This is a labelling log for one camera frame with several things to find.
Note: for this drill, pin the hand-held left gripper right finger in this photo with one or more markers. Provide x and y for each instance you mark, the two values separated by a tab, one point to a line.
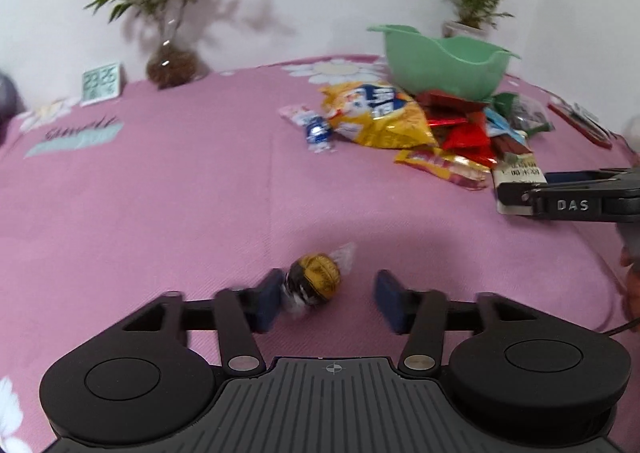
390	300

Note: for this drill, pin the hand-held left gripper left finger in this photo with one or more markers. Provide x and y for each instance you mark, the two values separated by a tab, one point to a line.
267	300

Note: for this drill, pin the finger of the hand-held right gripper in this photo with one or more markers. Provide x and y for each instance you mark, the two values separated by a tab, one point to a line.
515	198
580	176

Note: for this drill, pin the beige snack packet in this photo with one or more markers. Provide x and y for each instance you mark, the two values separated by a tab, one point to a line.
517	170

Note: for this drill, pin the gold foil chocolate ball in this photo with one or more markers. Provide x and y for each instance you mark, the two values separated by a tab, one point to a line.
315	278

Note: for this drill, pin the green clear snack packet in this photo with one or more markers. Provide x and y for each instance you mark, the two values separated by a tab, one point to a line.
527	113

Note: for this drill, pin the green plastic bowl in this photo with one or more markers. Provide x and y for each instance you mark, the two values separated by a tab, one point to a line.
445	65

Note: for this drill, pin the yellow snack bag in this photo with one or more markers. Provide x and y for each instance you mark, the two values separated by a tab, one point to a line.
380	115

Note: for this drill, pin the person's right hand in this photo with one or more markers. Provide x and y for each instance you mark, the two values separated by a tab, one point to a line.
631	260

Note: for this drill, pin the red smartphone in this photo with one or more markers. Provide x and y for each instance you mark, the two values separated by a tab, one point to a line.
580	123

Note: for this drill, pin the brown snack packet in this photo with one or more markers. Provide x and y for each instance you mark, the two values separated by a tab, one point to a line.
512	144

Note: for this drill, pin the blue snack packet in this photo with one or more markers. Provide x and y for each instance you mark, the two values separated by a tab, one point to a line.
502	122

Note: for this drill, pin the yellow red snack bar packet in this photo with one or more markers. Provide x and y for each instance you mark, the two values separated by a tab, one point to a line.
442	165

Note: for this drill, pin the dark red snack packet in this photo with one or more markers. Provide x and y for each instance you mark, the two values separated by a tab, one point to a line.
450	100

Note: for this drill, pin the pink floral tablecloth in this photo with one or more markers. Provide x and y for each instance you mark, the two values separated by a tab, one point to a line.
175	193

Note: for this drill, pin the blue white wrapped candy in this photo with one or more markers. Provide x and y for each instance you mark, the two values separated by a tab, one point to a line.
319	133

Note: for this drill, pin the pink white candy packet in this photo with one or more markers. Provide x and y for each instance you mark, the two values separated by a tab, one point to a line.
297	114

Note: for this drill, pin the white digital clock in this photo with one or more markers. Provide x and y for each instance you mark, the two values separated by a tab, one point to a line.
101	83

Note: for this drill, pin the leafy plant in glass vase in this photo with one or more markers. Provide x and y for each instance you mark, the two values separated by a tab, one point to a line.
172	8

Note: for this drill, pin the grey rounded object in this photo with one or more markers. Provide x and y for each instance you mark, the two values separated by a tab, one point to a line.
9	100

